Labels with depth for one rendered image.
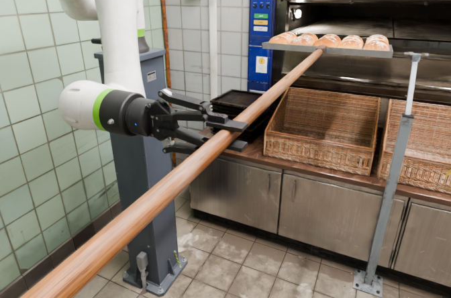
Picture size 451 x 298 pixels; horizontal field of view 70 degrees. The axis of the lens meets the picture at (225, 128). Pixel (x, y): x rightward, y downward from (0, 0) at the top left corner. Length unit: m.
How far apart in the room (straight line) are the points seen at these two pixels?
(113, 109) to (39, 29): 1.17
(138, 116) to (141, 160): 0.82
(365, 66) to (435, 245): 0.99
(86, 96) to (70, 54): 1.19
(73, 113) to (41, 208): 1.28
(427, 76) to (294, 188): 0.94
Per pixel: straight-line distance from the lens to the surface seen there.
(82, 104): 0.72
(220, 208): 2.09
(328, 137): 2.10
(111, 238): 0.36
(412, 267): 1.99
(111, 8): 0.89
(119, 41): 0.86
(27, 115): 1.79
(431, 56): 1.69
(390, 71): 2.08
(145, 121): 0.65
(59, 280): 0.33
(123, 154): 1.50
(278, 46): 1.55
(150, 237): 1.69
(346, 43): 1.51
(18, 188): 1.86
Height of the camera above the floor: 1.43
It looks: 23 degrees down
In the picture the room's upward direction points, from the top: straight up
